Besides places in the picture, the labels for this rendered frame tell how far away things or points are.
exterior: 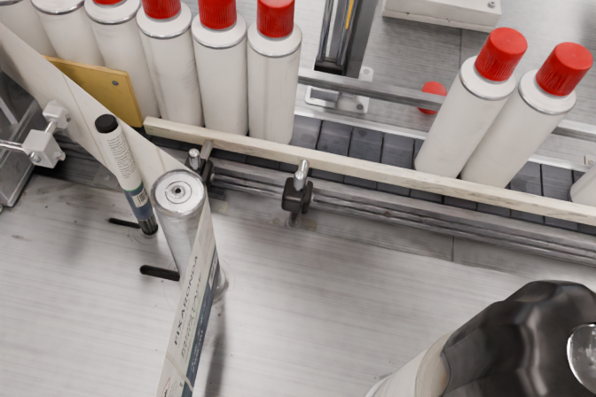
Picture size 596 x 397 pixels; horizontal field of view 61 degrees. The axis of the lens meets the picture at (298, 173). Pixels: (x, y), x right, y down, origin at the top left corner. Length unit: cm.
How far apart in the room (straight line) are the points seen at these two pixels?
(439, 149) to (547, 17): 46
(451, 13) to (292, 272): 50
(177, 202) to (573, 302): 24
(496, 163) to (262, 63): 26
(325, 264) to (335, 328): 7
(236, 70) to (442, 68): 38
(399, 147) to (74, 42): 37
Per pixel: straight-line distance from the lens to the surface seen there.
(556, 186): 67
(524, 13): 94
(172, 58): 51
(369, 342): 52
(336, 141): 61
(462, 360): 27
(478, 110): 50
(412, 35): 83
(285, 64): 48
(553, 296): 24
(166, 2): 48
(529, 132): 52
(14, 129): 59
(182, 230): 37
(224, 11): 46
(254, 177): 59
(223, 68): 50
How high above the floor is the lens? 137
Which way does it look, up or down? 59 degrees down
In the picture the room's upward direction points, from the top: 8 degrees clockwise
